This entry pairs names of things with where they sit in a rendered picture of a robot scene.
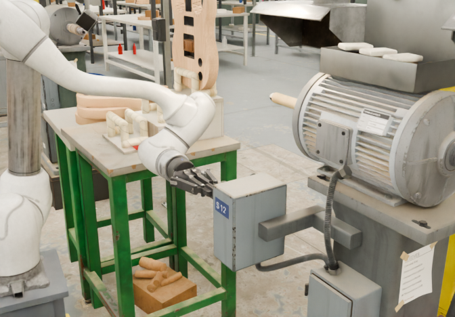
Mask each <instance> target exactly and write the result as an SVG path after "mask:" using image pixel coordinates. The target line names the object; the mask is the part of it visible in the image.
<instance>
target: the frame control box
mask: <svg viewBox="0 0 455 317"><path fill-rule="evenodd" d="M286 191H287V185H286V183H284V182H282V181H280V180H278V179H276V178H275V177H273V176H271V175H269V174H267V173H264V172H263V173H258V174H255V175H250V176H247V177H242V178H239V179H234V180H231V181H228V182H223V183H220V184H215V185H213V249H214V256H215V257H216V258H217V259H218V260H219V261H221V262H222V263H223V264H225V265H226V266H227V267H228V268H229V269H230V270H231V271H233V272H237V271H238V270H242V269H245V268H247V267H250V266H253V265H255V267H256V269H258V271H260V272H271V271H274V270H279V269H282V268H286V267H288V266H293V265H295V264H298V263H303V262H306V261H311V260H315V259H321V260H323V261H324V263H325V265H324V269H325V271H326V272H327V273H329V270H328V269H329V267H328V264H329V260H328V256H327V255H325V254H323V253H311V254H307V255H302V256H300V257H296V258H293V259H289V260H286V261H282V262H280V263H275V264H272V265H268V266H262V265H261V262H263V261H267V260H268V259H272V258H275V257H277V256H280V255H283V254H284V241H285V236H283V237H281V238H278V239H275V240H272V241H269V242H265V241H264V240H263V239H261V238H260V237H259V236H258V224H259V223H260V222H263V221H266V220H269V219H273V218H275V217H279V216H282V215H286Z"/></svg>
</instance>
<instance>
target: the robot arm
mask: <svg viewBox="0 0 455 317"><path fill-rule="evenodd" d="M49 28H50V19H49V15H48V13H47V12H46V10H45V9H44V7H43V6H42V5H40V4H39V3H37V2H36V1H33V0H0V47H1V52H2V54H3V55H4V57H5V58H6V70H7V141H8V169H7V170H6V171H5V172H4V173H3V174H2V175H1V178H0V297H5V296H8V295H14V298H15V299H21V298H23V295H24V292H25V291H29V290H33V289H43V288H46V287H48V286H49V285H50V283H49V279H48V278H47V277H46V275H45V270H44V266H43V262H44V257H43V256H42V255H40V253H39V243H40V240H41V229H42V227H43V225H44V223H45V221H46V219H47V217H48V215H49V212H50V209H51V204H52V193H51V188H50V183H49V175H48V174H47V172H46V171H45V170H44V169H43V168H42V167H41V74H42V75H44V76H46V77H47V78H49V79H51V80H52V81H54V82H55V83H57V84H58V85H61V86H62V87H64V88H66V89H69V90H71V91H74V92H77V93H81V94H85V95H89V96H106V97H118V98H139V99H146V100H151V101H153V102H155V103H156V104H158V105H159V106H160V108H161V109H162V113H163V119H164V120H165V122H166V126H165V127H164V128H163V129H162V130H161V131H160V132H159V133H157V134H156V135H154V136H152V137H150V138H147V139H145V140H144V141H142V142H141V143H140V145H139V147H138V151H137V152H138V156H139V159H140V161H141V162H142V163H143V165H144V166H145V167H146V168H147V169H148V170H149V171H151V172H153V173H154V174H156V175H159V176H161V177H163V178H165V179H166V180H167V181H169V182H170V186H172V187H176V188H179V189H182V190H184V191H186V192H189V193H191V194H194V195H197V194H198V193H201V197H204V196H205V195H206V196H207V197H210V198H211V199H213V185H215V184H218V180H217V179H216V178H215V177H214V175H213V174H212V173H211V170H210V169H206V170H205V171H201V170H200V169H197V168H195V166H194V164H193V163H192V162H191V161H189V159H188V157H187V156H186V155H185V153H186V152H187V151H188V149H189V148H190V147H191V146H192V145H193V144H194V143H195V142H196V141H197V140H198V139H199V138H200V137H201V136H202V134H203V133H204V132H205V131H206V129H207V128H208V126H209V125H210V123H211V121H212V120H213V117H214V116H215V103H214V101H213V100H212V98H211V97H210V96H209V95H208V94H206V93H204V92H196V93H192V94H191V95H190V96H187V95H186V94H183V95H178V94H176V93H173V92H172V91H171V90H169V89H167V88H166V87H163V86H162V85H159V84H156V83H152V82H148V81H140V80H134V79H122V78H116V77H105V76H99V75H91V74H88V73H86V72H82V71H80V70H78V69H76V68H75V67H74V66H73V65H72V64H71V63H70V62H69V61H68V60H67V59H66V58H65V57H64V56H63V55H62V54H61V52H60V51H59V50H58V48H57V47H56V46H55V45H54V44H53V42H52V41H51V39H50V38H49Z"/></svg>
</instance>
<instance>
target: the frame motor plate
mask: <svg viewBox="0 0 455 317"><path fill-rule="evenodd" d="M330 179H331V178H330V177H327V176H326V175H324V174H321V173H319V174H317V175H312V176H309V177H308V180H307V186H308V187H309V188H311V189H313V190H315V191H317V192H319V193H321V194H323V195H325V196H327V190H328V187H329V183H330ZM333 200H335V201H336V202H338V203H341V204H342V205H345V206H346V207H349V208H350V209H353V210H354V211H357V212H358V213H361V214H362V215H365V216H366V217H369V218H370V219H373V220H374V221H377V222H378V223H380V224H382V225H384V226H387V227H388V228H390V229H392V230H394V231H396V232H398V233H400V234H402V235H404V236H406V237H408V238H410V239H412V240H414V241H416V242H418V243H420V244H422V245H424V246H427V245H430V244H432V243H434V242H437V241H438V240H441V239H443V238H446V237H448V236H451V235H453V234H455V192H454V193H453V194H452V195H451V196H450V197H449V198H447V199H446V200H445V201H444V202H442V203H439V204H438V205H435V206H432V207H420V206H418V205H415V204H413V203H411V202H407V203H404V204H402V205H398V206H396V207H392V206H391V205H388V204H386V203H384V202H382V201H379V200H377V199H375V198H373V197H371V196H368V195H367V194H364V193H362V192H360V191H358V190H356V189H353V188H351V187H349V186H347V185H345V184H342V183H341V182H337V184H336V187H335V191H334V198H333Z"/></svg>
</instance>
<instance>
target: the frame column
mask: <svg viewBox="0 0 455 317"><path fill-rule="evenodd" d="M332 208H333V211H334V214H335V217H336V218H337V219H339V220H341V221H343V222H345V223H346V224H349V225H350V226H353V227H354V228H356V229H358V230H360V231H362V243H361V245H360V246H359V247H356V248H354V249H348V248H347V247H345V246H343V245H342V244H340V243H338V242H337V241H335V240H333V249H332V250H333V253H334V258H335V260H336V261H342V262H343V263H344V264H346V265H347V266H349V267H350V268H352V269H354V270H355V271H357V272H359V273H360V274H362V275H363V276H365V277H366V278H368V279H370V280H371V281H373V282H375V283H376V284H378V285H379V286H381V287H382V294H381V306H380V312H379V317H437V313H438V308H439V300H440V295H441V287H442V282H443V274H444V270H445V265H446V257H447V252H448V244H449V239H450V237H449V236H448V237H446V238H443V239H441V240H438V241H437V242H434V243H432V244H430V245H427V246H424V245H422V244H420V243H418V242H416V241H414V240H412V239H410V238H408V237H406V236H404V235H402V234H400V233H398V232H396V231H394V230H392V229H390V228H388V227H387V226H384V225H382V224H380V223H378V222H377V221H374V220H373V219H370V218H369V217H366V216H365V215H362V214H361V213H358V212H357V211H354V210H353V209H350V208H349V207H346V206H345V205H342V204H341V203H338V202H336V201H335V200H333V204H332Z"/></svg>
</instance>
